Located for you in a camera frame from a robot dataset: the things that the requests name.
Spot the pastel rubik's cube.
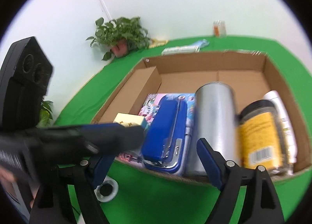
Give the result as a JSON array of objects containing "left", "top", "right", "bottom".
[{"left": 113, "top": 113, "right": 149, "bottom": 130}]

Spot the green table cloth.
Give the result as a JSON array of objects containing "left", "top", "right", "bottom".
[{"left": 56, "top": 36, "right": 311, "bottom": 223}]

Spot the silver metal canister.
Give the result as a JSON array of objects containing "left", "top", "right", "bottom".
[{"left": 184, "top": 82, "right": 241, "bottom": 178}]

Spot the small potted green plant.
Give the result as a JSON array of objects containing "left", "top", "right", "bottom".
[{"left": 86, "top": 16, "right": 151, "bottom": 61}]

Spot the white spray bottle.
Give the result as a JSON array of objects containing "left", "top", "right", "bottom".
[{"left": 263, "top": 91, "right": 298, "bottom": 164}]

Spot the large cardboard box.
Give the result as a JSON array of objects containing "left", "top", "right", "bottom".
[{"left": 92, "top": 50, "right": 311, "bottom": 175}]

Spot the blue stapler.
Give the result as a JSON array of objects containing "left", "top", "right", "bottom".
[{"left": 141, "top": 93, "right": 192, "bottom": 177}]

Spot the large potted green plant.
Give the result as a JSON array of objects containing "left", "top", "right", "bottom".
[{"left": 37, "top": 100, "right": 53, "bottom": 127}]

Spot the yellow label food jar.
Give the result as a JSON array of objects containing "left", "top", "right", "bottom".
[{"left": 238, "top": 100, "right": 291, "bottom": 175}]

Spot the blue white packet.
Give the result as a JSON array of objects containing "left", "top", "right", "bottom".
[{"left": 161, "top": 39, "right": 209, "bottom": 55}]

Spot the white handheld fan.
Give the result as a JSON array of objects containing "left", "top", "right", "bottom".
[{"left": 94, "top": 176, "right": 118, "bottom": 203}]

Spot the person's left hand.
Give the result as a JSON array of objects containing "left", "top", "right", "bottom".
[{"left": 0, "top": 166, "right": 42, "bottom": 209}]

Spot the yellow cloth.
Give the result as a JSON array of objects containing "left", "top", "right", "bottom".
[{"left": 149, "top": 38, "right": 169, "bottom": 49}]

